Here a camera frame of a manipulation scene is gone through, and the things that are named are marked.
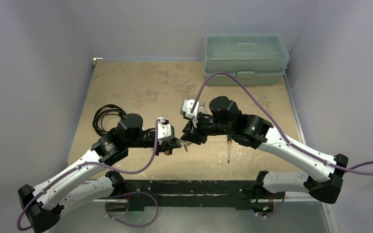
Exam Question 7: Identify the grey key holder plate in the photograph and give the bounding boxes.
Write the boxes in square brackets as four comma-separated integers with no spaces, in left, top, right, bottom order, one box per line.
[177,139,192,152]

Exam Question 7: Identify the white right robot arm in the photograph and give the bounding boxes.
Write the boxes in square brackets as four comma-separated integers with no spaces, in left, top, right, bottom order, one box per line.
[180,96,349,204]

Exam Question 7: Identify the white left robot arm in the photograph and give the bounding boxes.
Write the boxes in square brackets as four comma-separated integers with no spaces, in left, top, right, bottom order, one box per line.
[17,113,182,233]

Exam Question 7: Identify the orange black screwdriver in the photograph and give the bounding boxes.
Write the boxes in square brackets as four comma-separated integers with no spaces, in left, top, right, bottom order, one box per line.
[227,134,232,163]

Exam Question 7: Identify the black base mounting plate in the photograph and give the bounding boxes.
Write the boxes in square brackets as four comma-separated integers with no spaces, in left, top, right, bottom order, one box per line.
[107,180,284,211]

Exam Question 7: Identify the green plastic toolbox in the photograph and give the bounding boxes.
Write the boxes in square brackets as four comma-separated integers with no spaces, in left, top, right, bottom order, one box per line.
[202,33,290,86]

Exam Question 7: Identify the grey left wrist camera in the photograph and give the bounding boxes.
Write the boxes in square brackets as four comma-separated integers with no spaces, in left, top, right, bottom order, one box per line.
[157,117,175,145]

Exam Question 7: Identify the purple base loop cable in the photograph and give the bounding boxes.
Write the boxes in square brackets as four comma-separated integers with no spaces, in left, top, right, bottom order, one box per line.
[104,192,159,229]

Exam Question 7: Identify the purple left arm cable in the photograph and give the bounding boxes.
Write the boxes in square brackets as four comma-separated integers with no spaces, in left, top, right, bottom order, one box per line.
[17,119,161,232]

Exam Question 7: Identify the coiled black cable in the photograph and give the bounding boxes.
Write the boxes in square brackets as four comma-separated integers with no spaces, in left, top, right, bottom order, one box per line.
[92,103,128,136]

